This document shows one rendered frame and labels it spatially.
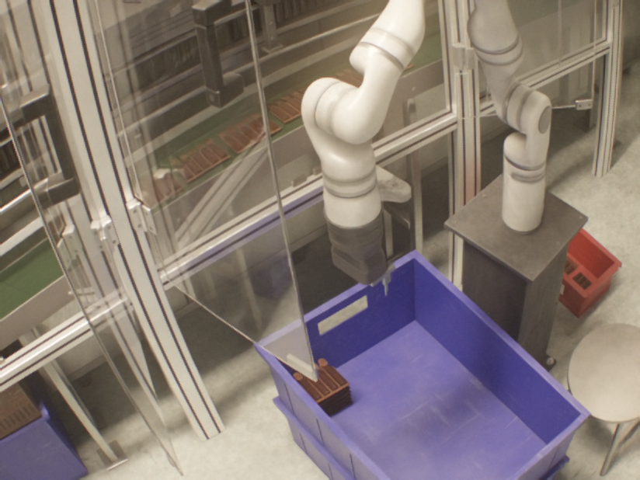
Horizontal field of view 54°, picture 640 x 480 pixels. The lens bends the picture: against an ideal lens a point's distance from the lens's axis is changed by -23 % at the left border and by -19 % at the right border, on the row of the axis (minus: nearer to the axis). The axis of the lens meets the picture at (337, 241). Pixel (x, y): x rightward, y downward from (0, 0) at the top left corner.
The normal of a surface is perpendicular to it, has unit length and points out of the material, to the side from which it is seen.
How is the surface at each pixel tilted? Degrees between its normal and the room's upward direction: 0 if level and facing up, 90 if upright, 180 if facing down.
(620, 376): 0
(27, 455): 90
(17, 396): 90
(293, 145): 90
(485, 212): 0
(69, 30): 90
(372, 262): 70
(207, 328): 0
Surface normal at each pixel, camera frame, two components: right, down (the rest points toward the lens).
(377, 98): 0.78, 0.11
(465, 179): 0.58, 0.54
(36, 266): -0.12, -0.69
